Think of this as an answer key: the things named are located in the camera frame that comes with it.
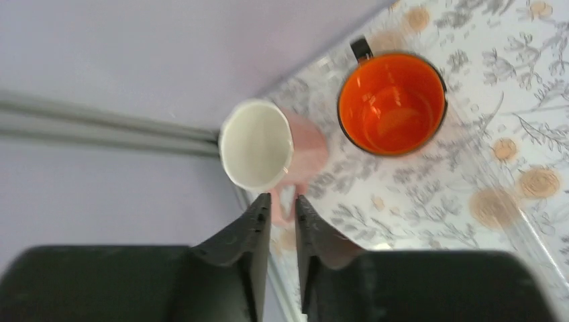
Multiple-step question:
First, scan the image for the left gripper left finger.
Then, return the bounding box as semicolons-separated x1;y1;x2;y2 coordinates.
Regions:
189;193;271;321

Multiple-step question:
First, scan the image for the clear plastic container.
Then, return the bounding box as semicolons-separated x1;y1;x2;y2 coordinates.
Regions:
437;93;568;300

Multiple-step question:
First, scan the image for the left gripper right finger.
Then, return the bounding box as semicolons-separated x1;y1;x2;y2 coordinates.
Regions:
295;195;362;321

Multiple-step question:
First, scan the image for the floral tablecloth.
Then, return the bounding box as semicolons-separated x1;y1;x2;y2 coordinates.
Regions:
236;0;569;322

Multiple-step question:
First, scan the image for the orange enamel mug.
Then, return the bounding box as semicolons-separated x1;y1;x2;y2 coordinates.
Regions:
337;37;448;157

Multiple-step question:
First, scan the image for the pink mug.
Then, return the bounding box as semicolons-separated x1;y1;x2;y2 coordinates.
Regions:
218;99;329;225

